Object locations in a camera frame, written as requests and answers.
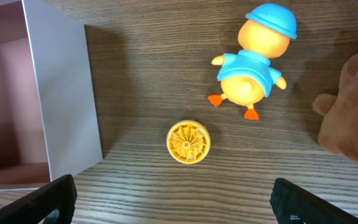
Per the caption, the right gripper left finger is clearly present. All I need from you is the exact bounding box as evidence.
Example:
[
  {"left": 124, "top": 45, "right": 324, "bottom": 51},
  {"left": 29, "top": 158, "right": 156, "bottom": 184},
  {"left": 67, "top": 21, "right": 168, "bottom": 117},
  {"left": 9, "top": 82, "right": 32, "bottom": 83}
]
[{"left": 0, "top": 174, "right": 77, "bottom": 224}]

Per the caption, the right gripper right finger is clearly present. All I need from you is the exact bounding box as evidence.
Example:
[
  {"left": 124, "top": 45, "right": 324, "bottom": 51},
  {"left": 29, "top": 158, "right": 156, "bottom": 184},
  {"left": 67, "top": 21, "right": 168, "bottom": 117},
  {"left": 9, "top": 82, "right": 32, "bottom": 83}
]
[{"left": 270, "top": 178, "right": 358, "bottom": 224}]

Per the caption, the yellow round spinner toy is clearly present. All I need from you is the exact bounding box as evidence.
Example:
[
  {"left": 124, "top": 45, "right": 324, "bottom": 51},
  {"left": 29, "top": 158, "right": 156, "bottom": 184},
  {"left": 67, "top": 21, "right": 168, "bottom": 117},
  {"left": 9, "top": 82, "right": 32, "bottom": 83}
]
[{"left": 166, "top": 120, "right": 211, "bottom": 164}]

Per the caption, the yellow duck toy blue hat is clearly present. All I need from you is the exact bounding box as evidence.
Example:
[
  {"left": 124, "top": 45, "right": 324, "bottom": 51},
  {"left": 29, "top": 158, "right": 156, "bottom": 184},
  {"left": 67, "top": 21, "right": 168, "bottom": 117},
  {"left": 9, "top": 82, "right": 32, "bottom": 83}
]
[{"left": 208, "top": 3, "right": 297, "bottom": 120}]

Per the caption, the white box pink inside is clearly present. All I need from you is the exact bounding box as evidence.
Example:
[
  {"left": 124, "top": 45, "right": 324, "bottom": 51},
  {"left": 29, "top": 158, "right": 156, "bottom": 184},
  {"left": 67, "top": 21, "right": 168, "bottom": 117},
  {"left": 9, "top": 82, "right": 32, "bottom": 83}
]
[{"left": 0, "top": 0, "right": 103, "bottom": 190}]

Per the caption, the brown plush toy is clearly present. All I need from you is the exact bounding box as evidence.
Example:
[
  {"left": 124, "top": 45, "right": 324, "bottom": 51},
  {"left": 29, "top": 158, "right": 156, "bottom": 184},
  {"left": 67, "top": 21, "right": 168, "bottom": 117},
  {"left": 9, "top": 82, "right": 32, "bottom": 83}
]
[{"left": 313, "top": 53, "right": 358, "bottom": 162}]

